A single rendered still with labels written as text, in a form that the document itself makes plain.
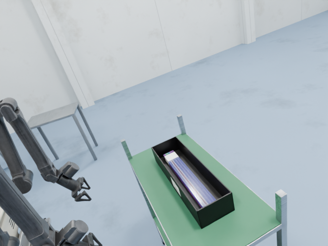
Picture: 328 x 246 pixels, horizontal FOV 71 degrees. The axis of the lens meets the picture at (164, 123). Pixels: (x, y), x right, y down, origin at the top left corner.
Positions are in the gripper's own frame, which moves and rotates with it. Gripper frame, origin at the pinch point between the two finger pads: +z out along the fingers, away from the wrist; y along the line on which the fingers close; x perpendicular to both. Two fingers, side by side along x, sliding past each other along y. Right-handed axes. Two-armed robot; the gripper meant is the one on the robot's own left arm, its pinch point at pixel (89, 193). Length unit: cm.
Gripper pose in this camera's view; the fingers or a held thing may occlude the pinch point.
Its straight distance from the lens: 141.4
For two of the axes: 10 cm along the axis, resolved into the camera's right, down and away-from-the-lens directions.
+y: -3.3, -3.8, 8.6
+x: -6.9, 7.2, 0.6
